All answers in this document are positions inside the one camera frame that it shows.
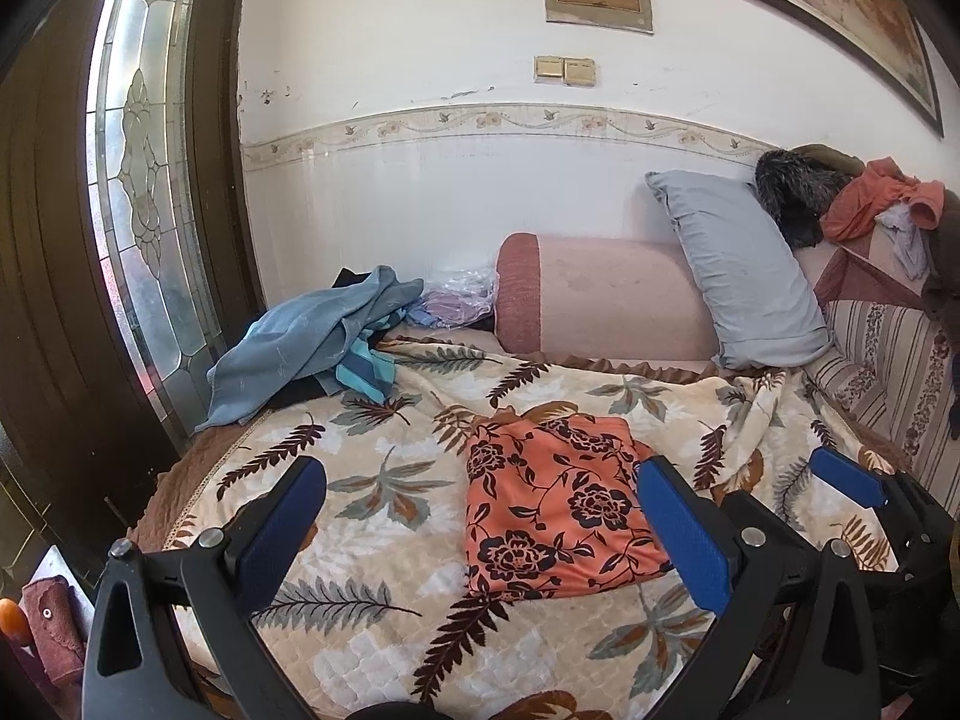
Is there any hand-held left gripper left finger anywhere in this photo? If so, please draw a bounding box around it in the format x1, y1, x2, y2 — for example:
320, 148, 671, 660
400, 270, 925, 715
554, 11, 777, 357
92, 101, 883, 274
81, 454, 328, 720

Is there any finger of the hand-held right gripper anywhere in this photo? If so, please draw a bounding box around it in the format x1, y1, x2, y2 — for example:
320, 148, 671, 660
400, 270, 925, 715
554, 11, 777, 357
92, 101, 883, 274
810, 448, 912, 533
718, 490, 826, 552

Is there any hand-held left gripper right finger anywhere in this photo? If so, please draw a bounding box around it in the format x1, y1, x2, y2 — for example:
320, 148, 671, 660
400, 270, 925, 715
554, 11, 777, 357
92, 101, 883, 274
636, 456, 886, 720

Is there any orange black floral garment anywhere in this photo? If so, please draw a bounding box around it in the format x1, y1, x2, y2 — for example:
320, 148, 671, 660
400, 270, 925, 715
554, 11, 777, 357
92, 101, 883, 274
463, 414, 676, 602

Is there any leaf print quilted blanket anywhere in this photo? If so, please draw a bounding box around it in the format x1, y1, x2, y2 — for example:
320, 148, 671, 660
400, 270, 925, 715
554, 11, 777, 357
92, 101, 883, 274
161, 336, 923, 720

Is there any brown lace-edged bedspread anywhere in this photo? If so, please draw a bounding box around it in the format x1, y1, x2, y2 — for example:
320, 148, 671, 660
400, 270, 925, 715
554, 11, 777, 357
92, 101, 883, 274
127, 420, 301, 552

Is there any striped floral sofa cushion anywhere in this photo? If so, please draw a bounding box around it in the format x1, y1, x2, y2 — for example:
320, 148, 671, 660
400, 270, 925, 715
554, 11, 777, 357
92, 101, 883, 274
802, 229, 960, 500

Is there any black cloth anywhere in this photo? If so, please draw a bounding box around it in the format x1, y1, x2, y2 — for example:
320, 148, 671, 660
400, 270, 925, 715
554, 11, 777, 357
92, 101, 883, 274
270, 379, 338, 410

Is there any teal striped cloth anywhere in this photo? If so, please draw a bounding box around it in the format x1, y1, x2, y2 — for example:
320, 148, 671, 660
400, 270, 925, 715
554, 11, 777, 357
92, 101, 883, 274
335, 337, 396, 400

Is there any blue-grey cloth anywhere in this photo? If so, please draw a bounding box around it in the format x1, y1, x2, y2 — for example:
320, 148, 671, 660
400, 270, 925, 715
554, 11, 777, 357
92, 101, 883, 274
196, 265, 425, 434

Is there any dark brown cloth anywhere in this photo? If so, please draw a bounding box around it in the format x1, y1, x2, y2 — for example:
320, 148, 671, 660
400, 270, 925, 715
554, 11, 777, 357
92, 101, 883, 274
922, 187, 960, 323

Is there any light blue pillow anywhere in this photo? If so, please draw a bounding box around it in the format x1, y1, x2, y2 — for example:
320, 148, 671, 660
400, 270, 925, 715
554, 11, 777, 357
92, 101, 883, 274
645, 170, 832, 370

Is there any white cloth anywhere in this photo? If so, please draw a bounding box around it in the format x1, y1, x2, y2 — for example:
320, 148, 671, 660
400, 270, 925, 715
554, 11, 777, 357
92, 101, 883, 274
874, 202, 931, 280

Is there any maroon covered bottle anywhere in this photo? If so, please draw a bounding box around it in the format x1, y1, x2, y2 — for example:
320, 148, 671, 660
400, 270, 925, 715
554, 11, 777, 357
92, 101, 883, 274
21, 576, 87, 685

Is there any pink bolster cushion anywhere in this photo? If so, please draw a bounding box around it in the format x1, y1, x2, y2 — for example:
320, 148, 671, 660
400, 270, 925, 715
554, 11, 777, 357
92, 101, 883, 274
495, 232, 721, 362

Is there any salmon cloth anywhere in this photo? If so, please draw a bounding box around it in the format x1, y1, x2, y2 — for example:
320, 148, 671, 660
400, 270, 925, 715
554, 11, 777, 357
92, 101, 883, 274
820, 157, 946, 242

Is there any purple cloth in plastic bag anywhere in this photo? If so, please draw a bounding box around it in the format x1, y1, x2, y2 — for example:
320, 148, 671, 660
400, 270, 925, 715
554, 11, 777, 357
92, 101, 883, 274
409, 270, 500, 331

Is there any wooden door with stained glass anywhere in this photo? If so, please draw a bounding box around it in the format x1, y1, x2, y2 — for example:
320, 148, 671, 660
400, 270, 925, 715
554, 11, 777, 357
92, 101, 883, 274
0, 0, 263, 586

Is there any golden light switch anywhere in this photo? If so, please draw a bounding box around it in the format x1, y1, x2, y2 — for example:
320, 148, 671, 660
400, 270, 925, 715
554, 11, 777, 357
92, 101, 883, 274
534, 56, 597, 87

